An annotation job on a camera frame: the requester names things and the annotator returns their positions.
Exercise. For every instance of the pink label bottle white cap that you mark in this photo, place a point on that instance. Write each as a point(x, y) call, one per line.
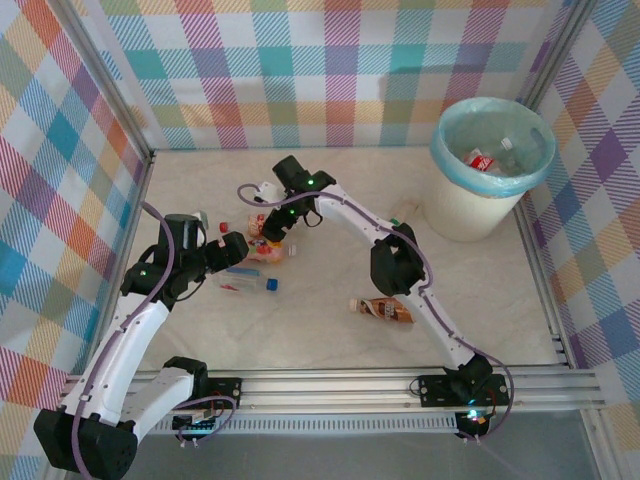
point(272, 255)

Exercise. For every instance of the clear bottle blue cap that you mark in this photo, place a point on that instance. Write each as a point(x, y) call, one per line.
point(250, 280)

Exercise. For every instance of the clear bottle red cola label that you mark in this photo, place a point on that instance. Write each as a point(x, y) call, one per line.
point(482, 162)

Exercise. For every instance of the clear bottle red-white label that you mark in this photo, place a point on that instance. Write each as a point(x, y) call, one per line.
point(515, 155)

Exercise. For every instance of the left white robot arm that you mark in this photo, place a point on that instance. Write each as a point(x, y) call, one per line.
point(130, 330)

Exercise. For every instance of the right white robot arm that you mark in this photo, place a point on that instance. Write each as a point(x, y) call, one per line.
point(440, 325)

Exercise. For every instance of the white plastic waste bin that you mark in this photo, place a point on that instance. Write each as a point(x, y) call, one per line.
point(465, 215)

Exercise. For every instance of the light blue bin liner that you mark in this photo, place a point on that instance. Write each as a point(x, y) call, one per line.
point(495, 186)

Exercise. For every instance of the clear bottle cream green label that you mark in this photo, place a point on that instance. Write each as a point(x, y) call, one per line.
point(407, 206)

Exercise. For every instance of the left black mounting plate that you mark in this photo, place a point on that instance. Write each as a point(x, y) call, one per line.
point(225, 390)

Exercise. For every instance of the black mounting plate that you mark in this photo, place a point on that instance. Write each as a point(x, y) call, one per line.
point(435, 392)
point(225, 390)

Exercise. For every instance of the left control board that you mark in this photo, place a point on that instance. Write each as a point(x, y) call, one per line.
point(195, 425)

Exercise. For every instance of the control board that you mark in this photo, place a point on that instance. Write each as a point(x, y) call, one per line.
point(195, 425)
point(472, 417)

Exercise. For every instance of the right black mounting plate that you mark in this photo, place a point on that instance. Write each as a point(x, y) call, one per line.
point(435, 392)

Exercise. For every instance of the right control board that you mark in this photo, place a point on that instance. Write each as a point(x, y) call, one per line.
point(472, 417)

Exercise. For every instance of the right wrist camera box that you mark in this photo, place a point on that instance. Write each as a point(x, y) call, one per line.
point(268, 191)

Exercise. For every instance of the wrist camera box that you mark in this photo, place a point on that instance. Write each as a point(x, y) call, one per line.
point(202, 217)
point(268, 191)

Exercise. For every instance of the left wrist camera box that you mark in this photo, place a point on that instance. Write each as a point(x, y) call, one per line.
point(202, 217)

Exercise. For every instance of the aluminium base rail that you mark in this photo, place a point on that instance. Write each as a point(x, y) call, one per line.
point(325, 392)

